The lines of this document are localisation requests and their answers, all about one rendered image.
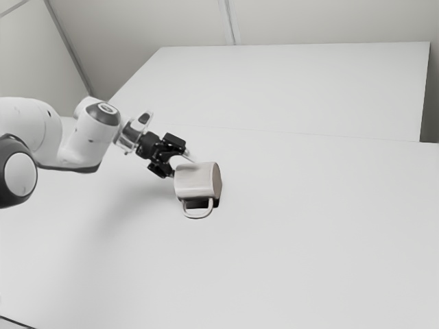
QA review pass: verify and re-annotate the white mug with handle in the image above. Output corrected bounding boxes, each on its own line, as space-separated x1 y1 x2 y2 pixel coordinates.
173 161 223 220

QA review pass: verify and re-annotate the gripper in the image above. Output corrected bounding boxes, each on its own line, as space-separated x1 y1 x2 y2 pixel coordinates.
135 131 197 180

